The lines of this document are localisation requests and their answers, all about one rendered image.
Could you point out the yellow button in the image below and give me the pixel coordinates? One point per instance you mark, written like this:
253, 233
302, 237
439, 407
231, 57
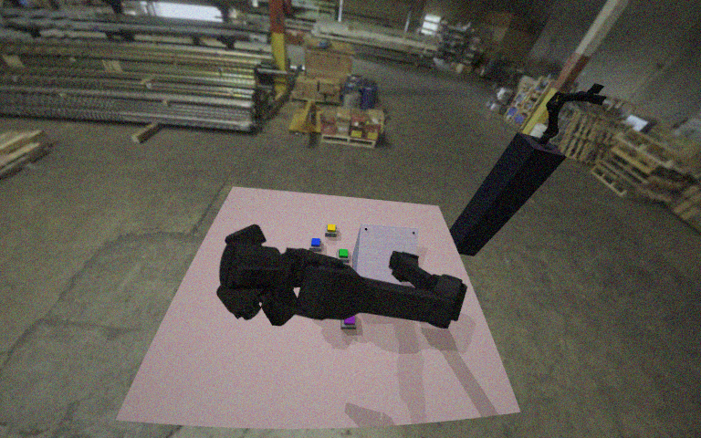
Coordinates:
331, 230

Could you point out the green button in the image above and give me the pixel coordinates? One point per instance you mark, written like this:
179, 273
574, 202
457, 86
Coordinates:
343, 255

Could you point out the blue button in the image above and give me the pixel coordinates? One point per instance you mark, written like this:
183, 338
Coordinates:
315, 244

